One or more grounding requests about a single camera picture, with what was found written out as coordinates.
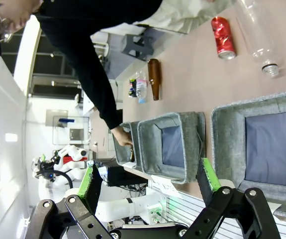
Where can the black right gripper finger with green pad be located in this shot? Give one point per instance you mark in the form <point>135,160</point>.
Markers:
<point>232,214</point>

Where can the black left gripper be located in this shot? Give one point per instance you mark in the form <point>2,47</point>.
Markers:
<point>45,169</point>

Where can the small brown glass bottle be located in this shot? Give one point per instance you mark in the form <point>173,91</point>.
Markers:
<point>132,155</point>

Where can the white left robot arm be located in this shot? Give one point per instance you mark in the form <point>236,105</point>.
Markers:
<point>118,206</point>

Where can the person's right forearm black sleeve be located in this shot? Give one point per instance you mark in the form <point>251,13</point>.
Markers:
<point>103,99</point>

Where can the small grey felt basket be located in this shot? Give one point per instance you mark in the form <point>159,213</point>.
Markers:
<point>123,154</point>

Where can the large grey felt basket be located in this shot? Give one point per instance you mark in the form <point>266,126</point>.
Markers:
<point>272,147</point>

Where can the medium grey felt basket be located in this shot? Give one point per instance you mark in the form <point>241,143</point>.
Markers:
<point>172,147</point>

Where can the crushed red drink can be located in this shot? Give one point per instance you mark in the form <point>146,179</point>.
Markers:
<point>223,37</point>

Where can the person's right hand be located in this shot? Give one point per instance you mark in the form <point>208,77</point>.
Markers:
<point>123,137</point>

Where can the white paper label sheet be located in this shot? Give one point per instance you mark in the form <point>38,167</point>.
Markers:
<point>166,186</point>
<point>273,209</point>

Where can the black computer box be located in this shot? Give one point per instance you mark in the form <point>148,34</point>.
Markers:
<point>125,175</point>

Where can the glass display cabinet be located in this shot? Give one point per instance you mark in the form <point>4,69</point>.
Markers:
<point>68,127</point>

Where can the plastic bottle with dark label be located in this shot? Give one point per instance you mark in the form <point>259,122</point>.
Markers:
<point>132,88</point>

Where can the small pink label water bottle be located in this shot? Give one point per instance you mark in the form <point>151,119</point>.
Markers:
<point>141,87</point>

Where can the clear plastic bottle without cap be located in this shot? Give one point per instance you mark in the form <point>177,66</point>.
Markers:
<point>259,37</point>

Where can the grey stool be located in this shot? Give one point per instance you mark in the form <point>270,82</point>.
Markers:
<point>137,47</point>

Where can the person in black sweater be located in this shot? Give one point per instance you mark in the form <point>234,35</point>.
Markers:
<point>65,20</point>

